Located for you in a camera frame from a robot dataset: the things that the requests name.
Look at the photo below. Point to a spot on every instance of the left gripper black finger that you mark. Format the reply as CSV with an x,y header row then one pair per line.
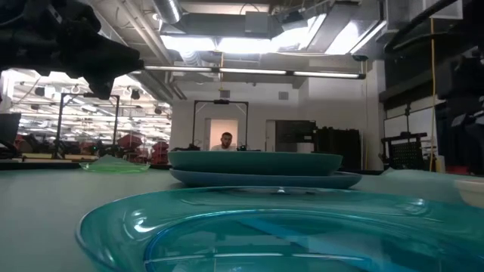
x,y
113,58

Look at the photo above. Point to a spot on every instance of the small clear green plate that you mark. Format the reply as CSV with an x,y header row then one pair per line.
x,y
113,168

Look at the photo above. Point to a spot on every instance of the large green plastic plate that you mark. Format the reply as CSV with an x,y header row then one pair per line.
x,y
257,163

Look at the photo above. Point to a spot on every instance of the large blue plastic plate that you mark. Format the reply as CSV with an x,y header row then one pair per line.
x,y
264,181

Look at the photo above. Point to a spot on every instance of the small clear cyan plate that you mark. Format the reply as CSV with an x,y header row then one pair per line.
x,y
264,234

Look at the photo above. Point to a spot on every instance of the white plastic plate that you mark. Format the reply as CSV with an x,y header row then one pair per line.
x,y
472,192

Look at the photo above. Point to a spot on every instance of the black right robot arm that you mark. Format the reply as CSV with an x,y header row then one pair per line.
x,y
461,94

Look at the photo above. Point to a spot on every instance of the red machine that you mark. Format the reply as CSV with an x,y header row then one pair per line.
x,y
128,140
160,153

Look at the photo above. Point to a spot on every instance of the dark monitor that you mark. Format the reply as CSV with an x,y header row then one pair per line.
x,y
9,128

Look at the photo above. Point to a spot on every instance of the long ceiling light strip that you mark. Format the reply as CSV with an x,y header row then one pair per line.
x,y
249,71

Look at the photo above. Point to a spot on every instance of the person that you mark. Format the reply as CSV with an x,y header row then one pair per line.
x,y
226,140

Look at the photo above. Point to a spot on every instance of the green table mat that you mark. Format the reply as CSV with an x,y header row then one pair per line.
x,y
38,219

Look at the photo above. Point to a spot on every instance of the black cabinet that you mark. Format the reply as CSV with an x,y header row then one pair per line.
x,y
336,149

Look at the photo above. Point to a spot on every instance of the black plastic plate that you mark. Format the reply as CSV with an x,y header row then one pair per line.
x,y
372,172

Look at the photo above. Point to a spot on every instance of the silver air duct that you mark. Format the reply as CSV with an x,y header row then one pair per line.
x,y
168,11

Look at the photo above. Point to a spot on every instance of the dark wall board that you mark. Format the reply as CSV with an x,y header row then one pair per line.
x,y
295,132

